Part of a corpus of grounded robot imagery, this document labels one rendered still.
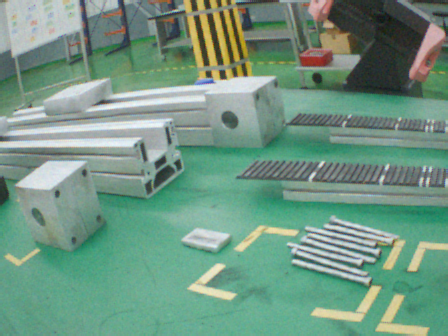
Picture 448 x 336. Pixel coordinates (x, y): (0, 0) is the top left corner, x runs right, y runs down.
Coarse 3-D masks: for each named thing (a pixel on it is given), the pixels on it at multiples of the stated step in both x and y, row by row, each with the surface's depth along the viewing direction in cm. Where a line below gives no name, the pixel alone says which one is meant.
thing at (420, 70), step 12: (396, 0) 39; (396, 12) 40; (408, 12) 39; (420, 12) 39; (408, 24) 40; (420, 24) 39; (432, 24) 38; (432, 36) 37; (444, 36) 38; (420, 48) 36; (432, 48) 37; (420, 60) 36; (432, 60) 40; (420, 72) 39
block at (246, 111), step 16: (240, 80) 89; (256, 80) 87; (272, 80) 86; (208, 96) 84; (224, 96) 83; (240, 96) 81; (256, 96) 82; (272, 96) 86; (208, 112) 86; (224, 112) 84; (240, 112) 83; (256, 112) 81; (272, 112) 86; (224, 128) 85; (240, 128) 84; (256, 128) 82; (272, 128) 86; (224, 144) 87; (240, 144) 85; (256, 144) 84
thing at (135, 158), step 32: (64, 128) 91; (96, 128) 84; (128, 128) 80; (160, 128) 76; (0, 160) 97; (32, 160) 88; (64, 160) 81; (96, 160) 76; (128, 160) 72; (160, 160) 78; (128, 192) 75
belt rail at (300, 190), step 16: (288, 192) 64; (304, 192) 63; (320, 192) 62; (336, 192) 61; (352, 192) 60; (368, 192) 59; (384, 192) 57; (400, 192) 55; (416, 192) 54; (432, 192) 53
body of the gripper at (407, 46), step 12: (336, 0) 45; (348, 0) 44; (360, 0) 43; (372, 0) 42; (384, 0) 41; (372, 12) 43; (384, 12) 41; (384, 24) 42; (396, 24) 43; (384, 36) 44; (396, 36) 44; (408, 36) 43; (420, 36) 42; (396, 48) 44; (408, 48) 44; (408, 60) 44
